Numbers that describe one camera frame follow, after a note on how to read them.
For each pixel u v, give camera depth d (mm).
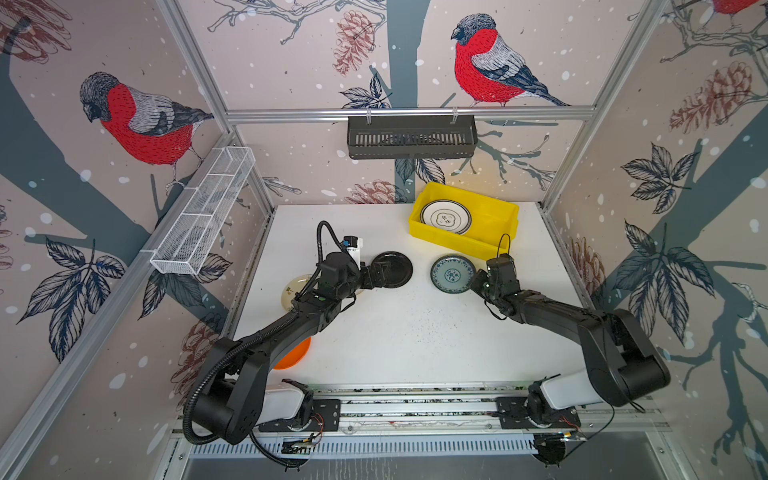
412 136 1037
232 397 412
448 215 1146
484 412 753
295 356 816
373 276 772
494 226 1104
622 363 437
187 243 711
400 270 1012
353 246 756
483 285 815
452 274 976
